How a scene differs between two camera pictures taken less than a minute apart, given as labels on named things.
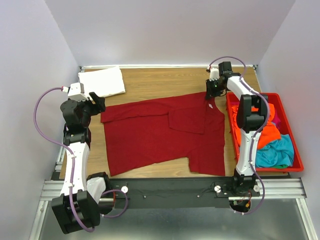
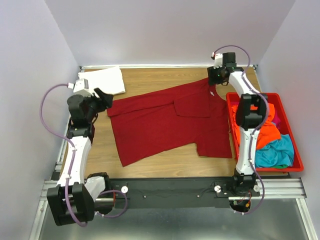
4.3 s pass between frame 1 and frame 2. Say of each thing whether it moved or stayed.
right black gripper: moved
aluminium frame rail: stayed
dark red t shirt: moved
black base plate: stayed
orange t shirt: stayed
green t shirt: stayed
